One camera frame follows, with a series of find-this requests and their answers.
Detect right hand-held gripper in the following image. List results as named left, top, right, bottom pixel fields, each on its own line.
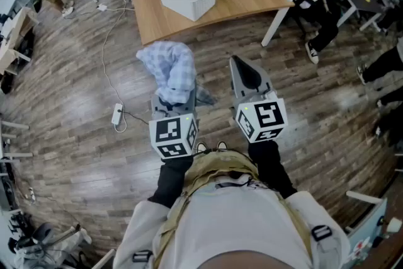
left=229, top=55, right=289, bottom=144

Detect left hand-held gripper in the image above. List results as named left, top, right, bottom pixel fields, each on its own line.
left=148, top=81, right=200, bottom=162

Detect blue plaid clothes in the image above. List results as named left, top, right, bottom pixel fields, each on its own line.
left=135, top=40, right=218, bottom=106

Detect person's right forearm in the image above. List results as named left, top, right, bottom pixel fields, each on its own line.
left=247, top=140, right=298, bottom=199

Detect person's left forearm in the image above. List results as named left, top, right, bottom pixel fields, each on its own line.
left=147, top=154, right=195, bottom=209

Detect white power strip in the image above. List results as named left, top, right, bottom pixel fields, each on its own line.
left=111, top=103, right=124, bottom=126

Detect person's khaki trouser legs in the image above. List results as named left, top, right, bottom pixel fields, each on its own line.
left=185, top=149, right=261, bottom=193

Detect person's white shirt torso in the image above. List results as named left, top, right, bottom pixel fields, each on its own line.
left=112, top=173, right=352, bottom=269

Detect beige covered table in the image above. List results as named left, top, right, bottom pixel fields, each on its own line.
left=0, top=6, right=40, bottom=76

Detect white paper cup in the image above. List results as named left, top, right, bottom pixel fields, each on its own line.
left=385, top=216, right=403, bottom=234

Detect black cable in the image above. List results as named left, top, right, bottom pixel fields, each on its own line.
left=120, top=109, right=150, bottom=125

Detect white cable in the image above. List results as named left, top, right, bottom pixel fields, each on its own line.
left=101, top=0, right=136, bottom=134

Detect brown desk white frame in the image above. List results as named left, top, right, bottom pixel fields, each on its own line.
left=344, top=173, right=403, bottom=269

